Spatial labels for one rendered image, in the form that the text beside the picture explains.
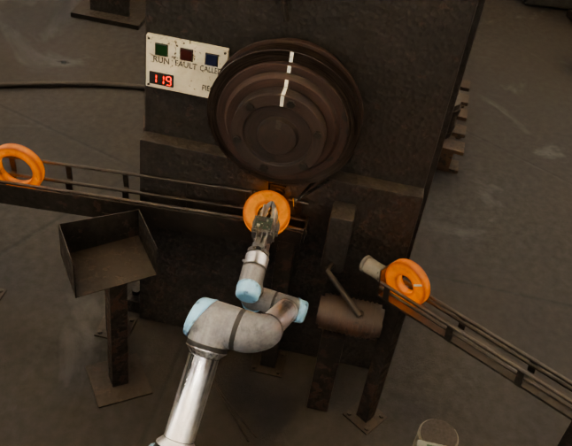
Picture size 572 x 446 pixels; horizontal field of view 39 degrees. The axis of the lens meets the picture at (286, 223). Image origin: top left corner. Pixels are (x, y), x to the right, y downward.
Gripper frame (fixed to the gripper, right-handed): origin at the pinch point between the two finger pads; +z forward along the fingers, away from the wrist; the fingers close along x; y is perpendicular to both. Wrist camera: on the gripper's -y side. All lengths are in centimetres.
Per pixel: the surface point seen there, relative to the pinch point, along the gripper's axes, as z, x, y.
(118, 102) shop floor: 120, 111, -126
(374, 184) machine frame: 12.1, -32.0, 6.6
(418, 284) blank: -20, -51, 5
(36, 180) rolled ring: -4, 82, -9
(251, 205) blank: -1.4, 6.3, -0.1
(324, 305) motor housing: -23.5, -23.8, -17.2
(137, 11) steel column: 219, 135, -160
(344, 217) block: -0.9, -24.5, 3.8
